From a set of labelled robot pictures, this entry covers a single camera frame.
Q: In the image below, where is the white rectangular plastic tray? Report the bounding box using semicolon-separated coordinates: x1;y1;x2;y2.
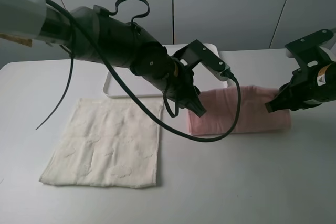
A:
103;42;228;99

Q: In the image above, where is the pink towel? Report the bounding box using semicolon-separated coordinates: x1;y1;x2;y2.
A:
186;84;291;136

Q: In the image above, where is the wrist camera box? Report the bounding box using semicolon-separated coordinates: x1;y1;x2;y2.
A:
173;40;234;81
285;29;335;72

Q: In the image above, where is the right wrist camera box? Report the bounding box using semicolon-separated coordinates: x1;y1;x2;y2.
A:
285;29;335;72

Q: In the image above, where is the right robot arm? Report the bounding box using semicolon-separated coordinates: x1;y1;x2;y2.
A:
265;29;335;112

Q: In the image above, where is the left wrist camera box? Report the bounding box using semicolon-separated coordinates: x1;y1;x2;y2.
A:
173;40;234;81

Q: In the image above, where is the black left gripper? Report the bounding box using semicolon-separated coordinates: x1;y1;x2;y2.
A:
157;58;207;116

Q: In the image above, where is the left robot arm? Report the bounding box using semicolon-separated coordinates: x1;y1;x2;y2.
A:
1;0;206;116

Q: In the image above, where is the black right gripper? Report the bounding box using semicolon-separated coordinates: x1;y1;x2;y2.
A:
265;62;335;113

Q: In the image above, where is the cream white towel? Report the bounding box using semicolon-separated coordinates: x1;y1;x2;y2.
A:
39;99;160;188

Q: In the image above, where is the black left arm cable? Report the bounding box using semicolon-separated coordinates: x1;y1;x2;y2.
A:
35;0;242;143

